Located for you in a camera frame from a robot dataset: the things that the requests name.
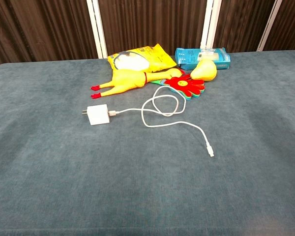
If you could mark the red hand clapper toy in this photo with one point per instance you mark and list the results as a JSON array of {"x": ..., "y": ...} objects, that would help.
[{"x": 186, "y": 86}]

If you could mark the yellow snack bag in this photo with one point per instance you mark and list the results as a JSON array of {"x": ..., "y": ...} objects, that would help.
[{"x": 157, "y": 59}]

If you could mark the teal velvet table cover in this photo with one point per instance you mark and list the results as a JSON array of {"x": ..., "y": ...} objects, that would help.
[{"x": 64, "y": 172}]

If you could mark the white frame post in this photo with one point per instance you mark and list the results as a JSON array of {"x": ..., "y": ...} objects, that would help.
[
  {"x": 269, "y": 27},
  {"x": 96, "y": 27},
  {"x": 209, "y": 24}
]

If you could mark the blue product box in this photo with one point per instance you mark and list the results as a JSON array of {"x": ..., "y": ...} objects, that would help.
[{"x": 186, "y": 56}]

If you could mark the yellow rubber chicken toy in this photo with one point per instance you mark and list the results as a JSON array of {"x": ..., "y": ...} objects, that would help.
[{"x": 127, "y": 79}]

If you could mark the brown pleated curtain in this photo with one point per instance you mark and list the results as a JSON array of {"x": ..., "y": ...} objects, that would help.
[
  {"x": 152, "y": 22},
  {"x": 241, "y": 24},
  {"x": 39, "y": 27},
  {"x": 290, "y": 24}
]

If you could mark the white cube charger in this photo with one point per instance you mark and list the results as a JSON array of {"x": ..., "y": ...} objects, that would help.
[{"x": 98, "y": 115}]

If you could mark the yellow pear toy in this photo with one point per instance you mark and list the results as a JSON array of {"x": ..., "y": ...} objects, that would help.
[{"x": 205, "y": 71}]

